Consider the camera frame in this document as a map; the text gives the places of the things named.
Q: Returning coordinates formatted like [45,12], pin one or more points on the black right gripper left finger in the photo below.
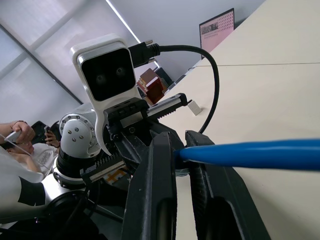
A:
[152,190]

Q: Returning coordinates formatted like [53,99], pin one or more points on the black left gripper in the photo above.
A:
[127,113]

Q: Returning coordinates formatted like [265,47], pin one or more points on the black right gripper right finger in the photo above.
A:
[215,195]

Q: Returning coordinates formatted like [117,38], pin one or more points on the blue plastic rod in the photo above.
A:
[250,156]

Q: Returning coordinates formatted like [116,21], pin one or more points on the white coupler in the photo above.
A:
[195,107]

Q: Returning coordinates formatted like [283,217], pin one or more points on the bystander holding dark phone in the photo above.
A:
[53,140]

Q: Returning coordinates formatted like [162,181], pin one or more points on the bystander in white shirt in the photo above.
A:
[41,156]

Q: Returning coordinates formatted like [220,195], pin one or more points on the ceiling light strip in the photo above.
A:
[123,21]

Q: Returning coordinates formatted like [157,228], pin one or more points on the white phone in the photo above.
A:
[13,136]

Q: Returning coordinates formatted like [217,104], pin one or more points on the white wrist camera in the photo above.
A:
[107,72]

